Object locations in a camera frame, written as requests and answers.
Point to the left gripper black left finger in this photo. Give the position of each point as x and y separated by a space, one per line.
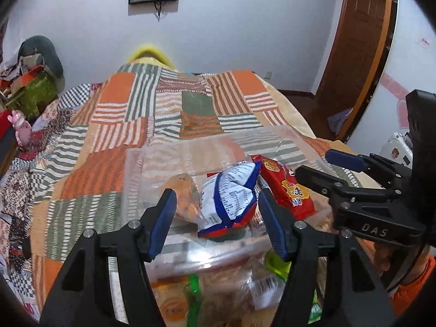
81 293

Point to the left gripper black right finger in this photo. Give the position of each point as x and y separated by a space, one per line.
354 294

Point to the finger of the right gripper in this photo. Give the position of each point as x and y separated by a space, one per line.
331 186
386 173

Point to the red snack packet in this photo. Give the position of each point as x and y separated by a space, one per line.
285 188

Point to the blue red biscuit bag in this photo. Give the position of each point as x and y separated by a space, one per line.
228 199

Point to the clear bag of orange snacks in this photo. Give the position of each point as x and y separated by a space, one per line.
188 202

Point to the white sticker covered case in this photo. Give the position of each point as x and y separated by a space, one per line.
399 149

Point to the green edged clear snack bag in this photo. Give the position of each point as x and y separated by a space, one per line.
239 295

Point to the clear plastic storage bin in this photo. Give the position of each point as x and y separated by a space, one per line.
218 165

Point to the brown wooden door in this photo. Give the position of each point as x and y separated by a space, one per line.
354 59

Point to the patchwork orange green bedspread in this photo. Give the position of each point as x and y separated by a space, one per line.
103 152

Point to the pink plush toy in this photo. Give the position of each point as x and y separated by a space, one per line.
23 129

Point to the pile of clothes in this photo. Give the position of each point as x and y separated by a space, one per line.
33 78

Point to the yellow pillow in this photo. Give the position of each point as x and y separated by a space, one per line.
149 54

